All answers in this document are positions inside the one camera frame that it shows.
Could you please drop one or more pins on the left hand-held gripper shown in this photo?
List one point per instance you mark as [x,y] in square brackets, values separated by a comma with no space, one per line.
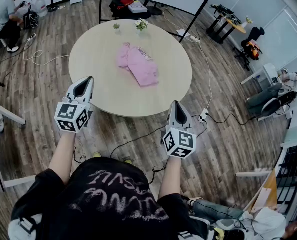
[68,116]

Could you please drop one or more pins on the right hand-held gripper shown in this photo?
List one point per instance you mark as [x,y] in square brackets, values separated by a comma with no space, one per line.
[179,141]

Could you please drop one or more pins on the pink cartoon print sweatshirt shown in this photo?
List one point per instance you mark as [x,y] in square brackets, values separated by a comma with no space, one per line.
[141,64]

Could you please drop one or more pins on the person's right forearm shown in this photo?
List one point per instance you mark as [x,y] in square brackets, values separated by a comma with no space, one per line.
[171,179]

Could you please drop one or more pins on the person's left forearm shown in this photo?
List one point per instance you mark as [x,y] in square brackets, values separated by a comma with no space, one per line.
[62,156]

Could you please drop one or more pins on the person's black printed t-shirt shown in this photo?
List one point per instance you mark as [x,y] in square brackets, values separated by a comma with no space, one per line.
[108,204]

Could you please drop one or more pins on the white power strip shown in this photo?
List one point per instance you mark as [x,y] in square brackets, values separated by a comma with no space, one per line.
[194,38]
[203,115]
[31,37]

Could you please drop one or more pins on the person's left yellow shoe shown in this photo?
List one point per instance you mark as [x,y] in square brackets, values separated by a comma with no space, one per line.
[97,154]

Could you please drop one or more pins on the person's yellow shoe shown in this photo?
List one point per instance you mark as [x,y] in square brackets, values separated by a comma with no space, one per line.
[128,161]
[97,154]

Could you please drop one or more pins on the person's right yellow shoe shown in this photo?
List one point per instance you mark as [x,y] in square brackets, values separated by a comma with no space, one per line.
[128,161]

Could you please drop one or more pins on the white-legged desk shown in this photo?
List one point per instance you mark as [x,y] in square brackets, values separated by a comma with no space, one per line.
[8,114]

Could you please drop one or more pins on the small green potted plant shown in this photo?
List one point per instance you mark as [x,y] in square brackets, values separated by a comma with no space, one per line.
[116,26]

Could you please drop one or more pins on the white paper sheet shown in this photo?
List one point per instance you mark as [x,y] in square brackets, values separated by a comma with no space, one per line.
[183,32]

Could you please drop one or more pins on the black patterned bag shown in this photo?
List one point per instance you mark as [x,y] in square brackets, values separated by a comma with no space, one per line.
[30,20]

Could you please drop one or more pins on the white flowered potted plant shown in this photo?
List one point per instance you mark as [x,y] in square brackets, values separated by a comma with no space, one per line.
[141,24]

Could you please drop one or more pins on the clear water jug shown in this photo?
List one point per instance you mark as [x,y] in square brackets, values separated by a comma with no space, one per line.
[41,7]

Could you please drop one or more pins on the red and black bag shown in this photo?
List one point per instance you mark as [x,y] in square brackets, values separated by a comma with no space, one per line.
[122,4]

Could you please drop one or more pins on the white flat box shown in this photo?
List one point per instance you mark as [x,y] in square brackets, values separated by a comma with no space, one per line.
[137,8]

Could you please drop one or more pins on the black office chair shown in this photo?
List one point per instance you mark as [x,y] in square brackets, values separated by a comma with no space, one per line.
[252,45]

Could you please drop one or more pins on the wooden desk with white legs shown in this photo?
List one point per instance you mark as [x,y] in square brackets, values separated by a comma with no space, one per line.
[263,194]

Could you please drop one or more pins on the black metal railing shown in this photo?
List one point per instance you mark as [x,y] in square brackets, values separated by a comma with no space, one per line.
[292,174]

